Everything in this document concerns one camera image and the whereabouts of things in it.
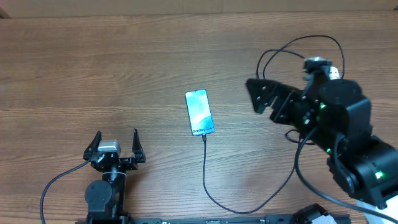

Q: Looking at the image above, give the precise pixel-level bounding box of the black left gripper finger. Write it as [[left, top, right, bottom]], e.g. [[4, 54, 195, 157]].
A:
[[132, 129, 146, 163], [83, 131, 102, 161]]

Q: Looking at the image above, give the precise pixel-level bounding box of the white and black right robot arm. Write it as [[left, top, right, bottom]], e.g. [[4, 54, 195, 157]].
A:
[[246, 78, 397, 223]]

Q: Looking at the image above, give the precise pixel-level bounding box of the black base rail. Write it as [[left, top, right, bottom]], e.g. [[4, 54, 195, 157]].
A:
[[76, 214, 352, 224]]

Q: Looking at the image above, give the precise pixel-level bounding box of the black USB charging cable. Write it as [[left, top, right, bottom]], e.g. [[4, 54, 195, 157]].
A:
[[201, 34, 346, 215]]

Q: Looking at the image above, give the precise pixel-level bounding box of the Samsung Galaxy smartphone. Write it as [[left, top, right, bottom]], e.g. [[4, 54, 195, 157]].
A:
[[185, 89, 215, 136]]

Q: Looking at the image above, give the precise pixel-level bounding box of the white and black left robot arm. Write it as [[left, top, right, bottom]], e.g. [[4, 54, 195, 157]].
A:
[[39, 129, 146, 224]]

